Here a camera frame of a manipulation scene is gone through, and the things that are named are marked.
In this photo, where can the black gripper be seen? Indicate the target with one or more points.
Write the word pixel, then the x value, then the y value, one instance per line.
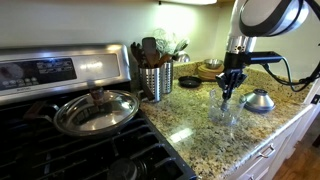
pixel 235 61

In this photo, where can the blue hub processor blade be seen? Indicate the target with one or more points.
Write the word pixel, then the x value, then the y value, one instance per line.
pixel 225 106

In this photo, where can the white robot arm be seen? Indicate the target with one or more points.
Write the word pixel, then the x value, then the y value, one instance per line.
pixel 266 13

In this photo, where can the small steel bowl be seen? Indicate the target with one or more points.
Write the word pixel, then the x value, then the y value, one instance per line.
pixel 213 63

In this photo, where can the wooden bowl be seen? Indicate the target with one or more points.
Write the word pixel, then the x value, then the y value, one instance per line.
pixel 203 70

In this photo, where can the round wooden board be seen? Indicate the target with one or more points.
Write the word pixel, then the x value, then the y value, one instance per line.
pixel 206 77

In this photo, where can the silver pot lid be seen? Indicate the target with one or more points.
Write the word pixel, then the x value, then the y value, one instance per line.
pixel 260 103

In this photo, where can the black cast iron skillet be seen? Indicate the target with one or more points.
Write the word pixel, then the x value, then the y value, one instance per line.
pixel 190 82

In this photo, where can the steel ladle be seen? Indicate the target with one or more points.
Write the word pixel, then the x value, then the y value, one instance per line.
pixel 182 57

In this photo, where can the perforated steel utensil holder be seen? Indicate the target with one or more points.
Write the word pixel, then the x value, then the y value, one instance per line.
pixel 151 83
pixel 167 78

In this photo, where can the wooden spoon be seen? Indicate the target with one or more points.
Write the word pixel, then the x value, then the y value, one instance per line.
pixel 165 59

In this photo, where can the dark wooden spatula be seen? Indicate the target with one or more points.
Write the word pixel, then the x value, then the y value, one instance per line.
pixel 149 46

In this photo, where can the under cabinet light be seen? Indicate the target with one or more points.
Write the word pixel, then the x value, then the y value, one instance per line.
pixel 190 1

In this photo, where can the black slotted spoon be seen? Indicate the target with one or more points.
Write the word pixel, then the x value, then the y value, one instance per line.
pixel 136 53

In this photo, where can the steel pan lid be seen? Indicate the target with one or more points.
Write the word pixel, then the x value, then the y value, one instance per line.
pixel 100 115

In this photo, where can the stainless gas stove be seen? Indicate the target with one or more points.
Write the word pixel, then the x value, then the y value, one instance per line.
pixel 50 70

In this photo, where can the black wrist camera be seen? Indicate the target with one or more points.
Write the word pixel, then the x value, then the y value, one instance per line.
pixel 266 57

